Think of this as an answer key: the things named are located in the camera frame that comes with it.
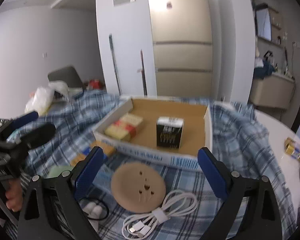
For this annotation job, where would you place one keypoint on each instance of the person's left hand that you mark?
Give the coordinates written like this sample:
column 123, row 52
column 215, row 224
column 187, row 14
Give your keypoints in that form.
column 14, row 195

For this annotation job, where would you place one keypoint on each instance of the yellow blue packet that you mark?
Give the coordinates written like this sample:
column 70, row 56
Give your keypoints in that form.
column 96, row 148

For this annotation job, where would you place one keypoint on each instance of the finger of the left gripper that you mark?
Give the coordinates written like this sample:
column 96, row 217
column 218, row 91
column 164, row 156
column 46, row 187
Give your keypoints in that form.
column 25, row 119
column 37, row 137

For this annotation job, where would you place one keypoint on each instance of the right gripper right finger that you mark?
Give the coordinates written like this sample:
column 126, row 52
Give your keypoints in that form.
column 261, row 219

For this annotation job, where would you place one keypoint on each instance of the round tan silicone disc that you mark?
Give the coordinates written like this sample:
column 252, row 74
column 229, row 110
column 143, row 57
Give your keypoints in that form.
column 137, row 187

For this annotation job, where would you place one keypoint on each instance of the gold blue snack pack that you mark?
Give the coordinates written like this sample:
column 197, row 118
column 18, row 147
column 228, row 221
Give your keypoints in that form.
column 292, row 148

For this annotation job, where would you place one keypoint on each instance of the grey chair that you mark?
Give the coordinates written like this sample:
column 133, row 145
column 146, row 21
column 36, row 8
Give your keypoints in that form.
column 68, row 75

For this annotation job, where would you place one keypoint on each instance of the grey mop handle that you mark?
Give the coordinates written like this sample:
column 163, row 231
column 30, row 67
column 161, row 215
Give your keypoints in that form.
column 110, row 37

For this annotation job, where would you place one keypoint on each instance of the red and gold carton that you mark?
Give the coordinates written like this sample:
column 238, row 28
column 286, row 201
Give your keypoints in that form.
column 125, row 128

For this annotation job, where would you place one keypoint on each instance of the small black box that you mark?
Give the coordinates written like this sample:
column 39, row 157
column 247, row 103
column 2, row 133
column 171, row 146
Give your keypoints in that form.
column 169, row 132

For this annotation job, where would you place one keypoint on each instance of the white earbuds with black cord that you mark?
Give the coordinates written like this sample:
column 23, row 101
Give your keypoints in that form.
column 94, row 209

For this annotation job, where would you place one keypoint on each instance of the white plastic bag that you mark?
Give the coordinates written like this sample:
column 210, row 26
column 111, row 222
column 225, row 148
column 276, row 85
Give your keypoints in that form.
column 42, row 99

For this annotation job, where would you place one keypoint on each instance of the green card pouch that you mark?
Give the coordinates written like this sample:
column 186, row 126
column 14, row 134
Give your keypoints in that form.
column 56, row 171

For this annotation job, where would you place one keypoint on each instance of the bathroom mirror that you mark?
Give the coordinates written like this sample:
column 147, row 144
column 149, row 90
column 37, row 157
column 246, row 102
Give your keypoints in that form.
column 263, row 21

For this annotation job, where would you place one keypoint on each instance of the blue plaid cloth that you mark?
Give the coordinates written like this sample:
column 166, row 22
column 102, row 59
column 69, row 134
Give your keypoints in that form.
column 239, row 141

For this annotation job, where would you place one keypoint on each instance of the beige bathroom vanity cabinet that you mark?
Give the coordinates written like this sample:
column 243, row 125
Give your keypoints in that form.
column 275, row 91

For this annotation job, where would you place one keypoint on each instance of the shallow cardboard box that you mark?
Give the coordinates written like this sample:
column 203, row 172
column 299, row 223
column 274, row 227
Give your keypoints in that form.
column 197, row 130

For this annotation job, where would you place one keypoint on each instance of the beige three-door refrigerator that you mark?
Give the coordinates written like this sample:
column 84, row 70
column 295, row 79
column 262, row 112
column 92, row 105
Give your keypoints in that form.
column 182, row 47

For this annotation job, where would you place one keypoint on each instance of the red bag on floor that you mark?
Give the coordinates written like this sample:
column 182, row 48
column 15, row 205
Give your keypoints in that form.
column 94, row 84

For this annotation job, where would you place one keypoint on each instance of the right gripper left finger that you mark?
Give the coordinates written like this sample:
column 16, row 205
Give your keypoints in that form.
column 38, row 217

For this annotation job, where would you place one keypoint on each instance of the blue cloth on vanity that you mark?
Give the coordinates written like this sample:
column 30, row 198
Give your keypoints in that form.
column 262, row 69

